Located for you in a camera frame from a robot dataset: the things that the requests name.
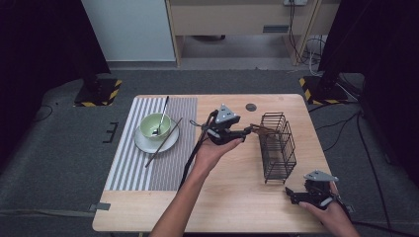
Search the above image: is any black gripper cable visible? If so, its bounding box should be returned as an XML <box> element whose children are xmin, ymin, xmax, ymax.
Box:
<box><xmin>335</xmin><ymin>196</ymin><xmax>419</xmax><ymax>237</ymax></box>
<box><xmin>178</xmin><ymin>110</ymin><xmax>219</xmax><ymax>192</ymax></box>

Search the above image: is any white cable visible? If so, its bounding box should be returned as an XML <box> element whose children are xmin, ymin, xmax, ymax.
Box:
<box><xmin>306</xmin><ymin>35</ymin><xmax>327</xmax><ymax>77</ymax></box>

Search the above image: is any brown wooden chopstick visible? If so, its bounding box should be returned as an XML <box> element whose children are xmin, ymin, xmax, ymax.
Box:
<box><xmin>144</xmin><ymin>117</ymin><xmax>184</xmax><ymax>169</ymax></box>
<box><xmin>249</xmin><ymin>122</ymin><xmax>279</xmax><ymax>135</ymax></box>

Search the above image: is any person's right hand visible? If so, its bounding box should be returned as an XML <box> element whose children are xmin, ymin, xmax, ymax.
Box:
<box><xmin>297</xmin><ymin>182</ymin><xmax>356</xmax><ymax>230</ymax></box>

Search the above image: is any metal spoon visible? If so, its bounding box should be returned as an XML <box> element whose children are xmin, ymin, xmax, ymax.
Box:
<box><xmin>151</xmin><ymin>95</ymin><xmax>170</xmax><ymax>137</ymax></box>

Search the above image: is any light wooden desk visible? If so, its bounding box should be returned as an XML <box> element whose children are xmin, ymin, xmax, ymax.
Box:
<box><xmin>164</xmin><ymin>0</ymin><xmax>325</xmax><ymax>67</ymax></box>

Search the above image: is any black curtain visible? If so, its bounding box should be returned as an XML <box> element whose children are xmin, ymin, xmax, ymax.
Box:
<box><xmin>0</xmin><ymin>0</ymin><xmax>112</xmax><ymax>167</ymax></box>
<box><xmin>317</xmin><ymin>0</ymin><xmax>419</xmax><ymax>189</ymax></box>

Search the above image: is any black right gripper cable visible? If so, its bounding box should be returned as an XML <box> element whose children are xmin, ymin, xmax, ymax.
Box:
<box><xmin>335</xmin><ymin>196</ymin><xmax>419</xmax><ymax>237</ymax></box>

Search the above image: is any green ceramic bowl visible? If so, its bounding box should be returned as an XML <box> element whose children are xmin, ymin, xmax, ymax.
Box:
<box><xmin>139</xmin><ymin>113</ymin><xmax>173</xmax><ymax>139</ymax></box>

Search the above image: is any white cabinet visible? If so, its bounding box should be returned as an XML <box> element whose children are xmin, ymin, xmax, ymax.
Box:
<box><xmin>81</xmin><ymin>0</ymin><xmax>176</xmax><ymax>62</ymax></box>

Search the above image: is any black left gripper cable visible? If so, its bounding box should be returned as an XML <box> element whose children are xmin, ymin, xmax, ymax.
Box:
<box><xmin>178</xmin><ymin>110</ymin><xmax>219</xmax><ymax>192</ymax></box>

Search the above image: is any white plate with dark rim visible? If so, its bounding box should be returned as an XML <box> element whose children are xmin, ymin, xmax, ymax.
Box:
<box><xmin>133</xmin><ymin>122</ymin><xmax>181</xmax><ymax>154</ymax></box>

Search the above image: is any person's left hand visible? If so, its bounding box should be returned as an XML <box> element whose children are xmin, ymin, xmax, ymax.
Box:
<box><xmin>192</xmin><ymin>137</ymin><xmax>245</xmax><ymax>176</ymax></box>

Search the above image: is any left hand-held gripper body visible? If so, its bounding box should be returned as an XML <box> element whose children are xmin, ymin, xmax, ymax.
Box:
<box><xmin>206</xmin><ymin>104</ymin><xmax>246</xmax><ymax>146</ymax></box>

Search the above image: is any black floor cable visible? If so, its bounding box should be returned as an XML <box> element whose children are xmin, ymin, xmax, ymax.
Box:
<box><xmin>356</xmin><ymin>112</ymin><xmax>393</xmax><ymax>231</ymax></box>
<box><xmin>309</xmin><ymin>102</ymin><xmax>364</xmax><ymax>153</ymax></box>
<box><xmin>33</xmin><ymin>104</ymin><xmax>54</xmax><ymax>123</ymax></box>

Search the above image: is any black power cable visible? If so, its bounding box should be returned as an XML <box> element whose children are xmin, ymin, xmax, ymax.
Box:
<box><xmin>288</xmin><ymin>3</ymin><xmax>309</xmax><ymax>65</ymax></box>

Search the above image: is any grey vent grille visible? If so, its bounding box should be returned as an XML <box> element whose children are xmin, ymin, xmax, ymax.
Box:
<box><xmin>262</xmin><ymin>24</ymin><xmax>291</xmax><ymax>34</ymax></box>

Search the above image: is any black wire rack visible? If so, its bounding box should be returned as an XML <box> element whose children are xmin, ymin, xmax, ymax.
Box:
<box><xmin>258</xmin><ymin>112</ymin><xmax>297</xmax><ymax>185</ymax></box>

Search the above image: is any black stand with striped base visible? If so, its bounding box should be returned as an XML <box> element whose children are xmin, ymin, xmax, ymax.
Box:
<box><xmin>73</xmin><ymin>63</ymin><xmax>123</xmax><ymax>108</ymax></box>
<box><xmin>298</xmin><ymin>65</ymin><xmax>350</xmax><ymax>107</ymax></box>

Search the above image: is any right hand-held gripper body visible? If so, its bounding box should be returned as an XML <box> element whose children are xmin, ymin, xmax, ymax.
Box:
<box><xmin>302</xmin><ymin>169</ymin><xmax>340</xmax><ymax>209</ymax></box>

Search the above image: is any striped woven placemat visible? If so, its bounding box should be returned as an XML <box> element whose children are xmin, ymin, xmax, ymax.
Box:
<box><xmin>104</xmin><ymin>96</ymin><xmax>199</xmax><ymax>192</ymax></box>

